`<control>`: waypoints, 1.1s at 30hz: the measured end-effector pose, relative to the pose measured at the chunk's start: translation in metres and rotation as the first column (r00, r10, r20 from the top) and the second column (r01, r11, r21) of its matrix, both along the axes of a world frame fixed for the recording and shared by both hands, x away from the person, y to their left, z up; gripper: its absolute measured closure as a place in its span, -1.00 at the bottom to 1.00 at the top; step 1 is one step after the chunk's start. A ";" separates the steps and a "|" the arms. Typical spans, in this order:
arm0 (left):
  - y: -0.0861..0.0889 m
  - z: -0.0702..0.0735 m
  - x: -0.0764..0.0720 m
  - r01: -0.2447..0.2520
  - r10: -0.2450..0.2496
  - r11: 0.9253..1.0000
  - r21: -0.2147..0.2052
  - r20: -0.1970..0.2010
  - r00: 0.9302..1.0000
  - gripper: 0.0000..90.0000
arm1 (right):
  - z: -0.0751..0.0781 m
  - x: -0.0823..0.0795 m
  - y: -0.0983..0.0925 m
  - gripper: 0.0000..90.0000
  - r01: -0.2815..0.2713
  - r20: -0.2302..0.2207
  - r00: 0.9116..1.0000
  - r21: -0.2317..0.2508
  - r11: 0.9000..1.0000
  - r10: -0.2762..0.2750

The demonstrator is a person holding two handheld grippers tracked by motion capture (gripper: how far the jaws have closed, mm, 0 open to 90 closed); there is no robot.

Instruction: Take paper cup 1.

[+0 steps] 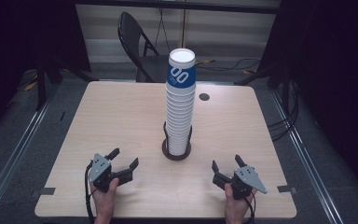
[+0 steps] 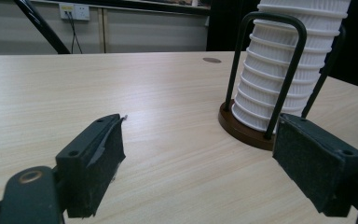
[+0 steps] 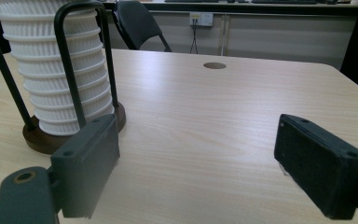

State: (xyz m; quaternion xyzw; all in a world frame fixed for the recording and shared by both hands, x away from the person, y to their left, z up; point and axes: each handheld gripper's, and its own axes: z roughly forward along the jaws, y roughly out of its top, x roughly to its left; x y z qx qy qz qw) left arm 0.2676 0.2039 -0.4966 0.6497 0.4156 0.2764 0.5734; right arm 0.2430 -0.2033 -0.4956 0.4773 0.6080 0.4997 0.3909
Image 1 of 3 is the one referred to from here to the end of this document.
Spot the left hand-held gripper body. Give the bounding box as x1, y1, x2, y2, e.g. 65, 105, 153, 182
88, 152, 119, 193

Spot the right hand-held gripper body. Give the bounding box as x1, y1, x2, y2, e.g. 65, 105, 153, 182
230, 165, 269, 201

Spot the dark wire cup holder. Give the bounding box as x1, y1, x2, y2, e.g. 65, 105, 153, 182
161, 121, 194, 161

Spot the tall stack of paper cups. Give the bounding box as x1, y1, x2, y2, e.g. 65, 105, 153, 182
165, 83, 197, 157

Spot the person's right hand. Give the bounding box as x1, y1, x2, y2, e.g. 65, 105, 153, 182
224, 182, 257, 224

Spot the person's left hand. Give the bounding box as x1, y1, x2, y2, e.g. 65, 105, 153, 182
89, 177, 120, 217

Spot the grey floor tape strip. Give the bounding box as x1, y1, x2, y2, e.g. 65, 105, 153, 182
277, 185, 297, 194

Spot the black metal stand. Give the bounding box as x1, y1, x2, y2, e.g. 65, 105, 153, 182
34, 55, 100, 112
233, 65, 291, 89

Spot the black folding chair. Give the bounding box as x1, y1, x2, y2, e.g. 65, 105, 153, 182
117, 11, 176, 84

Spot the dark curtain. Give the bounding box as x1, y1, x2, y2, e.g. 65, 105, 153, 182
0, 0, 91, 139
256, 0, 358, 202

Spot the right hand-held gripper cable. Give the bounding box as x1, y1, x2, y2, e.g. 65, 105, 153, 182
243, 189, 257, 224

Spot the hand-held gripper cable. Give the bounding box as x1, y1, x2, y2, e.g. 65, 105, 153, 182
84, 161, 96, 224
243, 189, 257, 224

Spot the left hand-held gripper cable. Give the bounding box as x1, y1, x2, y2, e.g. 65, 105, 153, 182
84, 161, 96, 224

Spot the bundle of black floor cables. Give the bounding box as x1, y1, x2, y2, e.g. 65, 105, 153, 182
267, 76, 300, 143

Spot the metal floor rail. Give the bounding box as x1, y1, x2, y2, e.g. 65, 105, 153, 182
0, 101, 53, 217
269, 90, 345, 224

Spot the thin black floor cable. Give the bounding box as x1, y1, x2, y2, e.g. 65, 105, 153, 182
195, 57, 262, 73

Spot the black horizontal frame bar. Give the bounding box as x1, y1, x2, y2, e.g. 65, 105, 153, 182
74, 0, 282, 15

